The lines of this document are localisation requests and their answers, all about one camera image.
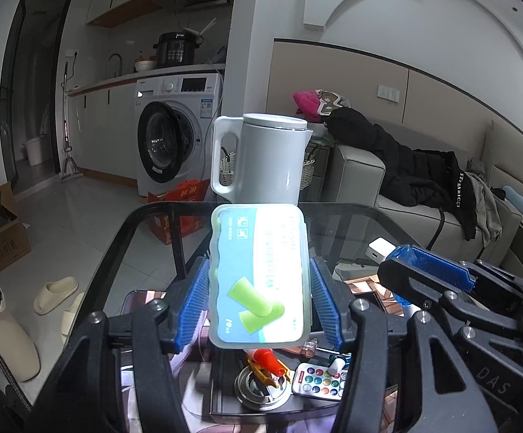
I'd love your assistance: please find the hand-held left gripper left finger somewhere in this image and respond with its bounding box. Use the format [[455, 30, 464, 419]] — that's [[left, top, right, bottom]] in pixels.
[[40, 257, 212, 433]]

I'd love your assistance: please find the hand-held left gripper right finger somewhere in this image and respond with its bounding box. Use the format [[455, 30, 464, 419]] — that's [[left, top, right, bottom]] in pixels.
[[309, 257, 485, 433]]

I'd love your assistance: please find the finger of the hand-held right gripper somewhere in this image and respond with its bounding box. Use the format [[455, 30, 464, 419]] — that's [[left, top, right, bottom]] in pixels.
[[392, 245, 523, 301], [377, 257, 523, 342]]

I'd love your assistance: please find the clear handle screwdriver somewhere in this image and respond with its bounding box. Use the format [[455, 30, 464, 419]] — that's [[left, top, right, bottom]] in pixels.
[[301, 340, 348, 358]]

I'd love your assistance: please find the clear earplug box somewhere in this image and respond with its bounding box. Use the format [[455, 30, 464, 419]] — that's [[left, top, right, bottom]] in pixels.
[[207, 203, 313, 349]]

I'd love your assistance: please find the small white charger box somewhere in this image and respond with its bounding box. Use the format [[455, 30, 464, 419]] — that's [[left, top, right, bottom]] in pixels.
[[366, 237, 400, 263]]

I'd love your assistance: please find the printed table mat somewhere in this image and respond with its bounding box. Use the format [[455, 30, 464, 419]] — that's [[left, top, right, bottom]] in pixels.
[[117, 275, 406, 433]]

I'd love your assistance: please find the white remote with coloured buttons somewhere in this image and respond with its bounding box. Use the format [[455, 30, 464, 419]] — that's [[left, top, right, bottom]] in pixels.
[[291, 363, 351, 399]]

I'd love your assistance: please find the grey garment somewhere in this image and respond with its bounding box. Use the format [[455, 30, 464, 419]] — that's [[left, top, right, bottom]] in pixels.
[[466, 158, 506, 242]]

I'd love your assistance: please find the red carton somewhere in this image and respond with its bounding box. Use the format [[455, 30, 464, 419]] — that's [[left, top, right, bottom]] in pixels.
[[148, 179, 211, 245]]

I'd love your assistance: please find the light blue cloth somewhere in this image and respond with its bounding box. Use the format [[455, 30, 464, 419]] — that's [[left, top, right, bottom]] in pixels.
[[502, 185, 523, 224]]

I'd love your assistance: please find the round silver container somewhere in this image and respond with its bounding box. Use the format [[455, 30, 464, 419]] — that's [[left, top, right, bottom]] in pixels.
[[234, 365, 295, 412]]

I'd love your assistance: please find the beige sofa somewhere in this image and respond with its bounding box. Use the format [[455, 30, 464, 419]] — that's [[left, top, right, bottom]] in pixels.
[[325, 117, 523, 290]]

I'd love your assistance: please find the black jacket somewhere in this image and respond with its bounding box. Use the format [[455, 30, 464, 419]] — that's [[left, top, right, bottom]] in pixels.
[[322, 107, 479, 241]]

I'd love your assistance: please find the beige slipper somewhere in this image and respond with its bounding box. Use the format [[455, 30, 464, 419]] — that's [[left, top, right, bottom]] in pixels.
[[61, 292, 86, 337], [34, 276, 79, 315]]

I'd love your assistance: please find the wicker basket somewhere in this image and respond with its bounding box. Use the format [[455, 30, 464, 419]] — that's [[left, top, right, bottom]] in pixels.
[[219, 143, 318, 192]]

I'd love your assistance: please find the white electric kettle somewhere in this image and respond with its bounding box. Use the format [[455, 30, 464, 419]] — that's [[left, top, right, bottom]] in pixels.
[[210, 113, 315, 206]]

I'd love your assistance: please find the white washing machine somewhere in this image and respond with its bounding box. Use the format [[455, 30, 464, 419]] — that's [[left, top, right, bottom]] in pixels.
[[136, 72, 225, 197]]

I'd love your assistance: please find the mop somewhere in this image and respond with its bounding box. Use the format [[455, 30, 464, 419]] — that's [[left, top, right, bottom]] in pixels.
[[60, 61, 84, 182]]

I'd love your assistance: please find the beige trash bin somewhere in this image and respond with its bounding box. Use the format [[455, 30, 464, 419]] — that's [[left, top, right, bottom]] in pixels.
[[0, 300, 41, 383]]

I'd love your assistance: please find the white kitchen counter cabinet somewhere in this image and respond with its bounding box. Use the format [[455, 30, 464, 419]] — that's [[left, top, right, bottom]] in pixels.
[[67, 70, 226, 190]]

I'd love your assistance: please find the patterned pouch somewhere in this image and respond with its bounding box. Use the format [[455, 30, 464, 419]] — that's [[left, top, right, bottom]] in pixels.
[[316, 90, 352, 116]]

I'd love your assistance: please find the brown cardboard box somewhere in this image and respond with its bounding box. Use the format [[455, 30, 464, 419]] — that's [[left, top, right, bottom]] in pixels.
[[0, 183, 32, 274]]

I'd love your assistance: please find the pink cloth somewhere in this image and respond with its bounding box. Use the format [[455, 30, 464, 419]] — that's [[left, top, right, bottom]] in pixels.
[[293, 90, 324, 122]]

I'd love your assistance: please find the white bucket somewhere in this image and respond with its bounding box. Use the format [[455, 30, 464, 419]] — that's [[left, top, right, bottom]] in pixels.
[[22, 137, 46, 167]]

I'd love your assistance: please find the black pressure cooker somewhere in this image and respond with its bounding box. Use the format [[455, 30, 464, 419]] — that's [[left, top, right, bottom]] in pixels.
[[153, 31, 198, 67]]

